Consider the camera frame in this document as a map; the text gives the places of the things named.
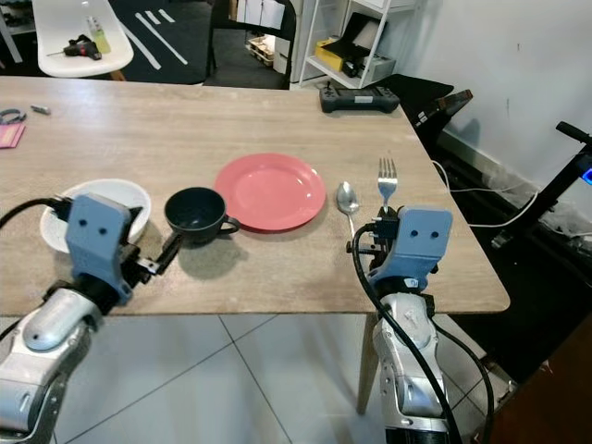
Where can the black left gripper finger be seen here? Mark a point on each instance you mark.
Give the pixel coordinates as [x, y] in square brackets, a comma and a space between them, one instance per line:
[167, 253]

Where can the silver fork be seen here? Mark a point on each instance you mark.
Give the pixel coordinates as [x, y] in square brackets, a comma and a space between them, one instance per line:
[387, 180]

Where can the black cup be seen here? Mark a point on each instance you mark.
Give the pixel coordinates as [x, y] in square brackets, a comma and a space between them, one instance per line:
[196, 213]

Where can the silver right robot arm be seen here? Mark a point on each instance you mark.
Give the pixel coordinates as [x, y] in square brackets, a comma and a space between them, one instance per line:
[407, 370]

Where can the silver spoon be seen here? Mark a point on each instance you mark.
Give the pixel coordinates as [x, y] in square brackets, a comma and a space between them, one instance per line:
[348, 197]

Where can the white plate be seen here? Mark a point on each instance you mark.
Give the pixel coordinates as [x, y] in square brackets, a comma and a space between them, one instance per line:
[139, 208]

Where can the red plate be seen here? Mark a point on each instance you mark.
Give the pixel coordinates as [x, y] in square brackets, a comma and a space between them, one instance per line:
[270, 190]

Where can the wooden table leg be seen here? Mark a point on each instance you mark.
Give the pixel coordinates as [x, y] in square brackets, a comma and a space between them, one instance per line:
[370, 365]

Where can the black game controller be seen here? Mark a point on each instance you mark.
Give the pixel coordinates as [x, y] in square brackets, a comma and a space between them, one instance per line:
[359, 98]

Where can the black box with brown top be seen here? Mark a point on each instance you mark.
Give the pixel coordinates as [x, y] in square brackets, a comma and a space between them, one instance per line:
[444, 106]

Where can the grey box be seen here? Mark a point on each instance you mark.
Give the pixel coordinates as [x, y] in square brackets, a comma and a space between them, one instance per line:
[375, 69]

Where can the black electric scooter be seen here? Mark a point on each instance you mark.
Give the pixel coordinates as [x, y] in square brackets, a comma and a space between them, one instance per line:
[550, 190]

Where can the pink card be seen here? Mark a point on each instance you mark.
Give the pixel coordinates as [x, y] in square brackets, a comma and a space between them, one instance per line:
[9, 135]

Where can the yellow case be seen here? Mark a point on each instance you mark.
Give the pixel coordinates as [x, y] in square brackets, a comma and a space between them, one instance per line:
[327, 51]

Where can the small metal cylinder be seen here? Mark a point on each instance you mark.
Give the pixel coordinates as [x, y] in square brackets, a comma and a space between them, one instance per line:
[41, 109]

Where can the white shelf unit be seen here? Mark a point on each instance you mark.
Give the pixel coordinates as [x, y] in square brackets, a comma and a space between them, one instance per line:
[319, 18]

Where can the black rug with white lines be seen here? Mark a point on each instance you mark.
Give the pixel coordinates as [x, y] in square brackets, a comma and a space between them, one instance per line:
[176, 37]

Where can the brown wooden furniture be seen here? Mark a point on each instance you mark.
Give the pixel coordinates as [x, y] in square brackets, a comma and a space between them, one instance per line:
[550, 388]

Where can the black and red power tool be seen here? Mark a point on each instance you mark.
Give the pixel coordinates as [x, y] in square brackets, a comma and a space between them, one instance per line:
[81, 47]

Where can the yellow-green bottle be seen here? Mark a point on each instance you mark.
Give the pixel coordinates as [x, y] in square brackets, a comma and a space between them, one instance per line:
[100, 37]

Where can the white chair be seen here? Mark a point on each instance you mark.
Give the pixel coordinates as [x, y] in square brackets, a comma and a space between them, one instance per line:
[60, 20]

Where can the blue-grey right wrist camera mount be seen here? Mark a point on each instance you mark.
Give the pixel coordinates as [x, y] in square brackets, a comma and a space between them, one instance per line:
[418, 245]

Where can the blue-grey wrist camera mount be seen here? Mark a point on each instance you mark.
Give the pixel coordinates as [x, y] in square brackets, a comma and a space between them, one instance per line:
[97, 240]
[418, 245]

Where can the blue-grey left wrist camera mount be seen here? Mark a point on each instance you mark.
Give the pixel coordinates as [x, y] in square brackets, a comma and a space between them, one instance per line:
[97, 240]

